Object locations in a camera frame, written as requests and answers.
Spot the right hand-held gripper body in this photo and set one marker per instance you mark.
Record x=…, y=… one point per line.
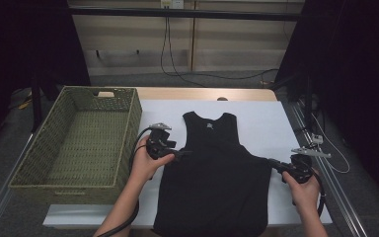
x=302, y=168

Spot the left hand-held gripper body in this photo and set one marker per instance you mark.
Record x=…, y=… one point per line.
x=158, y=144

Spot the black tank top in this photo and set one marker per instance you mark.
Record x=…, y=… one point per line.
x=210, y=181

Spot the green woven basket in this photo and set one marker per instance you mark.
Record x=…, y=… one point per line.
x=89, y=148

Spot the person's left hand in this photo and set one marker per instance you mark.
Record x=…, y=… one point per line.
x=143, y=168

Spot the person's right hand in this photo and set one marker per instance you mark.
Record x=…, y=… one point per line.
x=306, y=196

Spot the white plug adapter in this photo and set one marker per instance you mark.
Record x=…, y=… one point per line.
x=317, y=139

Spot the black metal stand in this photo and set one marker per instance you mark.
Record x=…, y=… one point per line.
x=37, y=105
x=308, y=105

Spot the dark table grommet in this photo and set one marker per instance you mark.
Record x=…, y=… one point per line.
x=222, y=99

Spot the black curtain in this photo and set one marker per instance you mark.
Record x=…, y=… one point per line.
x=358, y=65
x=13, y=49

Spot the black horizontal bar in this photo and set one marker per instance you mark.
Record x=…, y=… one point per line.
x=177, y=13

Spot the yellow tape strip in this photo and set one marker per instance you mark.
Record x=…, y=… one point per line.
x=24, y=105

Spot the white wall socket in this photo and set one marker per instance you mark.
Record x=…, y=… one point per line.
x=177, y=4

